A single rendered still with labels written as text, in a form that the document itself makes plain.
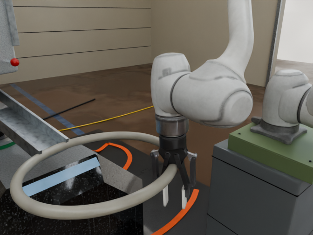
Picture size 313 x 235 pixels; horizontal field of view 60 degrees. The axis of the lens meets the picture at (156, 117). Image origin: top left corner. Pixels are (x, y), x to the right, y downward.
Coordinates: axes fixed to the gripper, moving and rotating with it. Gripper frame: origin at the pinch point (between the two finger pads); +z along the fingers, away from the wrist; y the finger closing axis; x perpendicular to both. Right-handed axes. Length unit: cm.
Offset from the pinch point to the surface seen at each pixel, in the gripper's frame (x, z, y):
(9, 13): -22, -56, 69
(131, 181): -32.4, 18.3, 29.0
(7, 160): -5, -3, 67
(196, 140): -221, 77, 31
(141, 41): -667, -18, 259
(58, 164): -7.5, -1.3, 46.5
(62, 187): -1.9, 4.3, 41.7
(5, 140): -14, -6, 77
